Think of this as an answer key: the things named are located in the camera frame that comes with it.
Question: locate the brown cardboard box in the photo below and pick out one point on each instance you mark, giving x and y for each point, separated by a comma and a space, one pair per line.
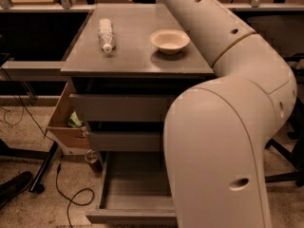
72, 140

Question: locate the brown can on floor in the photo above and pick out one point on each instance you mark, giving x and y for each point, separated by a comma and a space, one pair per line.
92, 158

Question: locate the black shoe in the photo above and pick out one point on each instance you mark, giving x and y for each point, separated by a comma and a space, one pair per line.
14, 187

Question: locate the clear plastic water bottle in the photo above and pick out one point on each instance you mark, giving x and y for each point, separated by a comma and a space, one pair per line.
106, 35

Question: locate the grey top drawer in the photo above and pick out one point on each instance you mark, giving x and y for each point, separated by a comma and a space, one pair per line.
121, 108

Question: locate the grey drawer cabinet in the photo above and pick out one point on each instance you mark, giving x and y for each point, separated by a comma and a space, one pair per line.
134, 66

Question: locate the grey middle drawer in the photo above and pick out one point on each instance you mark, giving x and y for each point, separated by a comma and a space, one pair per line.
125, 141

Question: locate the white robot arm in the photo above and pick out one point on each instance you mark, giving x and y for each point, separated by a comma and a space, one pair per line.
215, 132

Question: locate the black table leg base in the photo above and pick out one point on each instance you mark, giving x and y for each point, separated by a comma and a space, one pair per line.
46, 156

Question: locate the grey metal rail beam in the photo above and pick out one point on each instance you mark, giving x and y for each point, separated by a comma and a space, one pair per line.
36, 71

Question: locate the grey open bottom drawer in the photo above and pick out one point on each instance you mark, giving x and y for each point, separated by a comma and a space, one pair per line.
134, 189

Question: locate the green crumpled cloth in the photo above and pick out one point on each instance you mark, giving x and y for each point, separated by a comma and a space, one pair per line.
74, 121

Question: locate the white paper bowl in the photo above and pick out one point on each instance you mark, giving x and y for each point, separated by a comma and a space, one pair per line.
169, 41

